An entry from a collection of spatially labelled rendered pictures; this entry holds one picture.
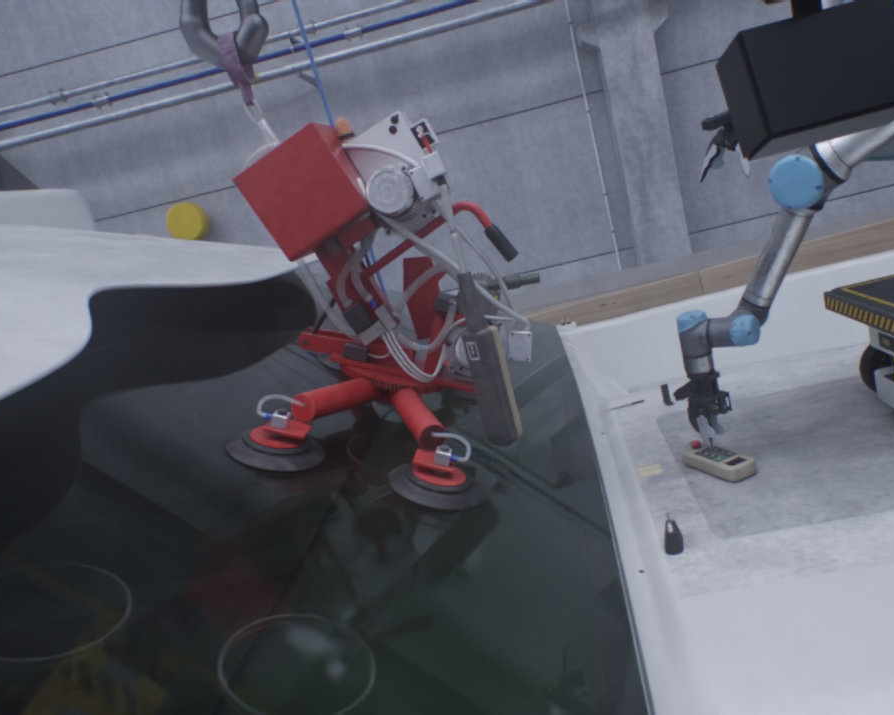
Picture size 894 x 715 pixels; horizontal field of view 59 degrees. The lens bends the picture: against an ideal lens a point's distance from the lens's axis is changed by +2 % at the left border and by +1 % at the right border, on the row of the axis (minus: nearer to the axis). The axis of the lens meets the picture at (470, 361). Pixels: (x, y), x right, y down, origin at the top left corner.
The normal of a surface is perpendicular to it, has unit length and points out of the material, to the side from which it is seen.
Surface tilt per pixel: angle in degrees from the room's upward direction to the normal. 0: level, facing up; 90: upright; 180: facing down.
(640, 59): 90
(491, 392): 90
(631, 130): 90
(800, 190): 93
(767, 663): 16
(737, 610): 5
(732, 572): 0
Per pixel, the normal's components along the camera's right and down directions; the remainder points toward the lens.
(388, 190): -0.09, 0.09
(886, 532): -0.24, -0.94
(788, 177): -0.65, 0.38
